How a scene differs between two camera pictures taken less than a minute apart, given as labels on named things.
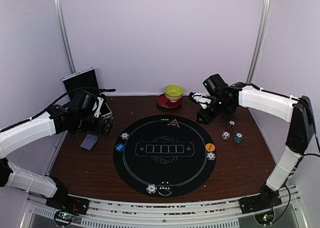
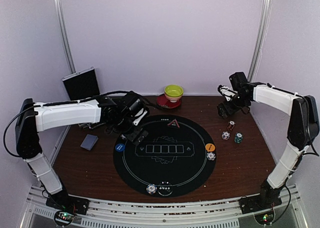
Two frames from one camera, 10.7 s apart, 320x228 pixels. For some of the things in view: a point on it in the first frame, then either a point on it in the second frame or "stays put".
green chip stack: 238,137 stays put
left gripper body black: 83,123 -> 123,126
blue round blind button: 119,147 stays put
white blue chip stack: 225,135 stays put
